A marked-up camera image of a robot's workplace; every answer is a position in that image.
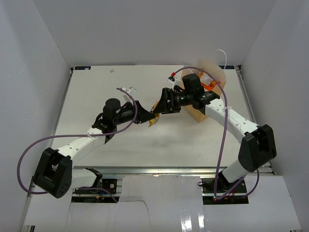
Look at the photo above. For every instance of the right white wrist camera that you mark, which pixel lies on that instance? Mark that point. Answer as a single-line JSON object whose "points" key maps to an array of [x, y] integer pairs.
{"points": [[173, 80]]}

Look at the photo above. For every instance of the left table logo sticker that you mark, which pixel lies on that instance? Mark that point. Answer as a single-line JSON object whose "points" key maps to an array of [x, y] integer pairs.
{"points": [[82, 67]]}

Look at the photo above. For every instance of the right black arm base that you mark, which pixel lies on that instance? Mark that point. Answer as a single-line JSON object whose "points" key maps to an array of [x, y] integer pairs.
{"points": [[207, 185]]}

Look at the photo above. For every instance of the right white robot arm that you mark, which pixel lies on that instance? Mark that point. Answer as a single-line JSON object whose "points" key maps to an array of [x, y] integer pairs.
{"points": [[257, 143]]}

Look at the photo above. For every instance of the table logo sticker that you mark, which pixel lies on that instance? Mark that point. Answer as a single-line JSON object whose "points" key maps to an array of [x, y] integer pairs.
{"points": [[82, 67], [227, 67]]}

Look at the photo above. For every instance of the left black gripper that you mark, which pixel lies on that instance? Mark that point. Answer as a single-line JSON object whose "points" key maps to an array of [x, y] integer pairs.
{"points": [[143, 115]]}

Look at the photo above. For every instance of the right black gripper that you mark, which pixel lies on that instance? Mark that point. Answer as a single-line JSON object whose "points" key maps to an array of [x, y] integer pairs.
{"points": [[163, 107]]}

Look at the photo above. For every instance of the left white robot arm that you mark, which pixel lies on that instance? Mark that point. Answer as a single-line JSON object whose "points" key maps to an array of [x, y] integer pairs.
{"points": [[55, 174]]}

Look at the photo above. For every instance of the brown paper bag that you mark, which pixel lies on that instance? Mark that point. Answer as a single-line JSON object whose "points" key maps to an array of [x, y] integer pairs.
{"points": [[214, 66]]}

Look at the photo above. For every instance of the right table logo sticker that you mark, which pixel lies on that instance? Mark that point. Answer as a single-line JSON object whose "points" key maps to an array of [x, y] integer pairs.
{"points": [[227, 67]]}

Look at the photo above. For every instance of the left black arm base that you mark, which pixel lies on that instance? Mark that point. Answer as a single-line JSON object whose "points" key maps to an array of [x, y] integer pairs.
{"points": [[109, 184]]}

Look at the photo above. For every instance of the orange white snack bag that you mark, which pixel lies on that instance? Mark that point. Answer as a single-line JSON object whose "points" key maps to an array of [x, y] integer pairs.
{"points": [[206, 81]]}

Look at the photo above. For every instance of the yellow M&M's packet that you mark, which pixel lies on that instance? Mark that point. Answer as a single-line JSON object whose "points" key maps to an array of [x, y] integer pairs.
{"points": [[154, 120]]}

